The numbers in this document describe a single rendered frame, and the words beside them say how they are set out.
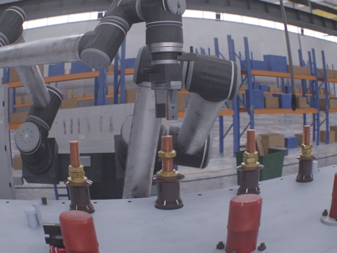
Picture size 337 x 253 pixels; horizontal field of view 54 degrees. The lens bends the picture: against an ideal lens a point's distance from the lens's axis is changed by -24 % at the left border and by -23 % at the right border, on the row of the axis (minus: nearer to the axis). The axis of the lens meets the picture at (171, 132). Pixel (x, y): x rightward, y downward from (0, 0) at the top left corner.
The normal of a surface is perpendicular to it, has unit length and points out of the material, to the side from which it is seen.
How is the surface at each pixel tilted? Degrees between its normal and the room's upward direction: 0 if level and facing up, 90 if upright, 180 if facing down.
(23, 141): 60
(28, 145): 66
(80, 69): 90
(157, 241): 0
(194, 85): 129
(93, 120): 90
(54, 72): 90
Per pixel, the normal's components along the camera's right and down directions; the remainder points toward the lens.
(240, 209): -0.50, 0.09
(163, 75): -0.93, 0.07
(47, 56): -0.39, 0.52
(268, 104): 0.32, 0.10
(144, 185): 0.50, 0.16
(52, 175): 0.10, -0.40
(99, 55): -0.21, 0.83
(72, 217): -0.03, -0.98
